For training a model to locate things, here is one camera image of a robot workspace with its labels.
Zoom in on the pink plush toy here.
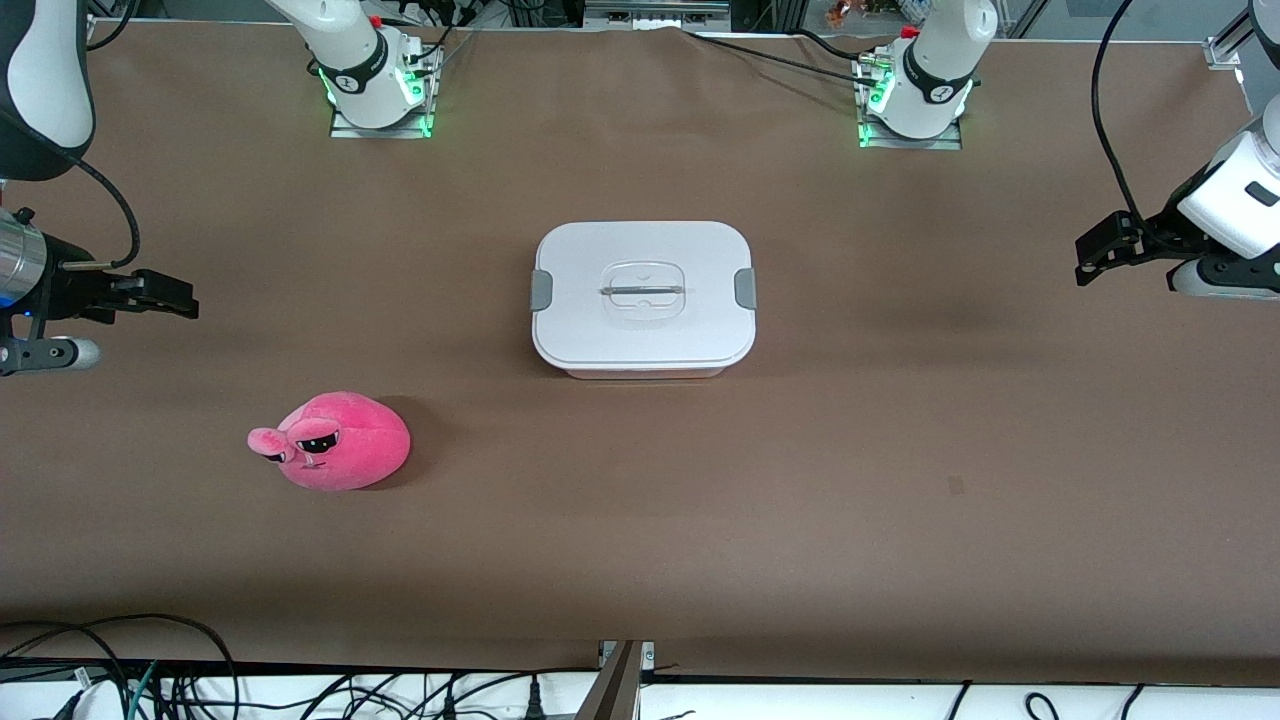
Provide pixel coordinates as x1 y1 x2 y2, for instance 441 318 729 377
247 390 413 493

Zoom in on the white box lid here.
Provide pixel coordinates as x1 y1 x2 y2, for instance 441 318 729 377
530 220 758 370

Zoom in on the white storage box base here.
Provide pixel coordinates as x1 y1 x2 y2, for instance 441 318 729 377
548 355 741 381

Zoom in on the brown table cover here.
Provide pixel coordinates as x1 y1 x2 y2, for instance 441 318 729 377
0 18 1280 689

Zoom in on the white lower shelf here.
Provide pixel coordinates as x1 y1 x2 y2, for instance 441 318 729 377
0 666 1280 720

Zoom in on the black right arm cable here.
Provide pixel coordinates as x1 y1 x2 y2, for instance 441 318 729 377
70 150 143 271

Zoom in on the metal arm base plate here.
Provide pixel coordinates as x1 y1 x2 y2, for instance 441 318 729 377
857 55 964 152
329 45 434 140

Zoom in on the black looping cable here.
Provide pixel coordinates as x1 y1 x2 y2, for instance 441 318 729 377
0 613 242 720

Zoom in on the green cable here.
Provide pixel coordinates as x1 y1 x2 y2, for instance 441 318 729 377
124 661 161 720

